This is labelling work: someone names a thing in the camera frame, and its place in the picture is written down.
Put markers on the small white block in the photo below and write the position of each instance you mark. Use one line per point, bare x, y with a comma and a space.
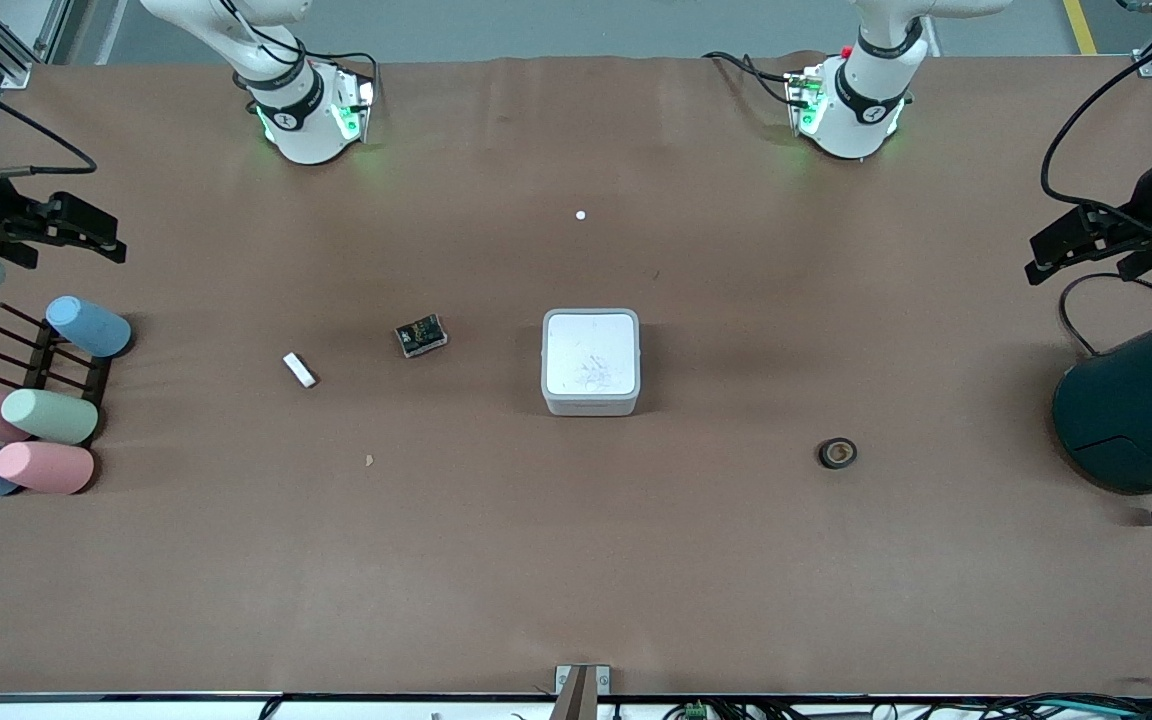
299, 369

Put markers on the black tape roll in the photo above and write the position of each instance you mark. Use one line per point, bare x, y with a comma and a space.
837, 453

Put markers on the black snack packet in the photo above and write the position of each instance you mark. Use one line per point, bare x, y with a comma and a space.
421, 336

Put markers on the white square lidded bin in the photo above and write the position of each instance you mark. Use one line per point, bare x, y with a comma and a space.
591, 362

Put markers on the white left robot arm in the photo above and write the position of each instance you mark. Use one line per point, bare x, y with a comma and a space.
861, 100

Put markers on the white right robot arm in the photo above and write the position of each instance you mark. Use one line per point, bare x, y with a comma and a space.
301, 110

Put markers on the black peg cup rack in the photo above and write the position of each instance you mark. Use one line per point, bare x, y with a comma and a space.
41, 365

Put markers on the dark teal round appliance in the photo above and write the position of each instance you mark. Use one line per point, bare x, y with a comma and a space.
1141, 410

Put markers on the green plastic cup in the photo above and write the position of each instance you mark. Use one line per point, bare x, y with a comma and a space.
49, 416

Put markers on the brown table cover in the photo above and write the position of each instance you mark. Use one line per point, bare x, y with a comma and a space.
236, 580

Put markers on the metal table edge bracket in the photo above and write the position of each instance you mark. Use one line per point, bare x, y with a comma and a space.
581, 685

